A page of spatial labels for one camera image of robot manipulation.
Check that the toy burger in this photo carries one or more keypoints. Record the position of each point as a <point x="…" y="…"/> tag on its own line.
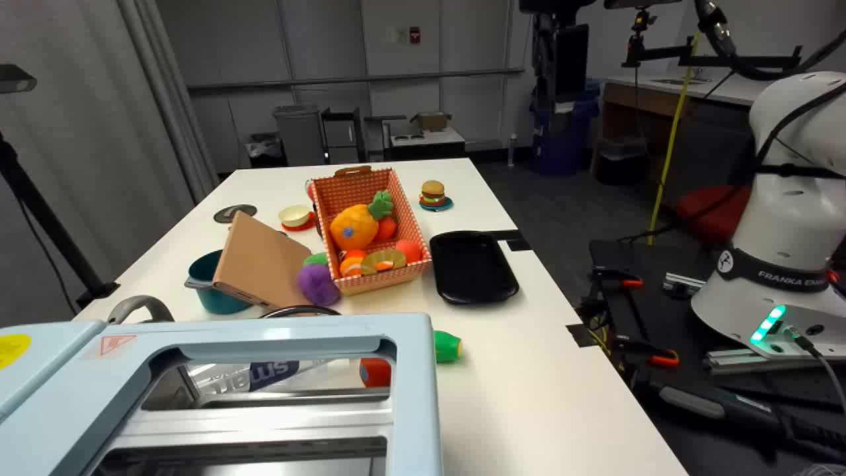
<point x="430" y="187"/>

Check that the black camera tripod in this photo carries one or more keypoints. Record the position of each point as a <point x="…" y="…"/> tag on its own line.
<point x="54" y="231"/>

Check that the black tape patch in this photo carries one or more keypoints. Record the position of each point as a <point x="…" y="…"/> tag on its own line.
<point x="582" y="334"/>
<point x="515" y="240"/>

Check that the red seat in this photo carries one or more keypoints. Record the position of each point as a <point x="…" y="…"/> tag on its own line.
<point x="711" y="210"/>

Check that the white wall switch plate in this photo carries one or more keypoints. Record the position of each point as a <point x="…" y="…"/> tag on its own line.
<point x="403" y="35"/>

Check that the aluminium rail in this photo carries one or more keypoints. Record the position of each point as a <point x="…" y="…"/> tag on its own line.
<point x="748" y="361"/>

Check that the grey wall rail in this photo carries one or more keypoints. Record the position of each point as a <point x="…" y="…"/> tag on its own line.
<point x="352" y="78"/>

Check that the red plush with green stem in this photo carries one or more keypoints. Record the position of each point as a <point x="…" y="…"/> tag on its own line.
<point x="386" y="231"/>

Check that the wooden desk white top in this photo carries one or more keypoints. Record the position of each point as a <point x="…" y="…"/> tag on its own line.
<point x="695" y="115"/>

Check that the green yellow corn toy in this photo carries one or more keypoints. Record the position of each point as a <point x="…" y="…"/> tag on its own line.
<point x="446" y="346"/>

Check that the black metal frame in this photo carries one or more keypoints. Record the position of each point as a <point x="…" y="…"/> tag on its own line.
<point x="343" y="132"/>

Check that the red gingham cardboard box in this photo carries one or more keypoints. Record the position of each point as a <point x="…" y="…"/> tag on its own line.
<point x="264" y="265"/>

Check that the teal toy pot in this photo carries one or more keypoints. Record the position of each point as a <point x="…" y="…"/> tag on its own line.
<point x="203" y="284"/>

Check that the clear smartwater bottle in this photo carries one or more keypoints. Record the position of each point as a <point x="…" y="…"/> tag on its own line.
<point x="264" y="374"/>

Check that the grey waste bin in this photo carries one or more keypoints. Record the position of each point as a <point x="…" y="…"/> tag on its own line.
<point x="622" y="158"/>

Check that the yellow pole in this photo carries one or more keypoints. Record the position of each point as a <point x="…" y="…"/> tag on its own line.
<point x="672" y="132"/>

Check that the low white-topped table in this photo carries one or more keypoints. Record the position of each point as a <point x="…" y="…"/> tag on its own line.
<point x="425" y="140"/>

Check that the grey curtain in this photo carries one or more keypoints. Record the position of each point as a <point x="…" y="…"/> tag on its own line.
<point x="80" y="158"/>

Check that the small brown cardboard box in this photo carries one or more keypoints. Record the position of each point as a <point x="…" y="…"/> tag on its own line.
<point x="430" y="121"/>

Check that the black ridged plastic tray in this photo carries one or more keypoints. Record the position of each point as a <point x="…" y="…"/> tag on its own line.
<point x="471" y="267"/>

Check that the pineapple plush with green leaves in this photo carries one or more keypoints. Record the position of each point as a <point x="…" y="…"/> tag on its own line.
<point x="352" y="228"/>

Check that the orange half plush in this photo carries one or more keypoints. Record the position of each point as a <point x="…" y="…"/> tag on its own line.
<point x="352" y="265"/>

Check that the black monitor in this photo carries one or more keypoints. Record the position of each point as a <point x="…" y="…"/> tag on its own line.
<point x="564" y="53"/>

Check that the purple plush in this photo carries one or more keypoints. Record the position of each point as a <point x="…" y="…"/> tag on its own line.
<point x="314" y="284"/>

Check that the large red-orange round plush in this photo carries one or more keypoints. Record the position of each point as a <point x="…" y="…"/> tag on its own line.
<point x="411" y="250"/>

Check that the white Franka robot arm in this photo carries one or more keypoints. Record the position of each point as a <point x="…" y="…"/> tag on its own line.
<point x="793" y="219"/>

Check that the blue bin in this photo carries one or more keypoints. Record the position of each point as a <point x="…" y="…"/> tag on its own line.
<point x="564" y="136"/>

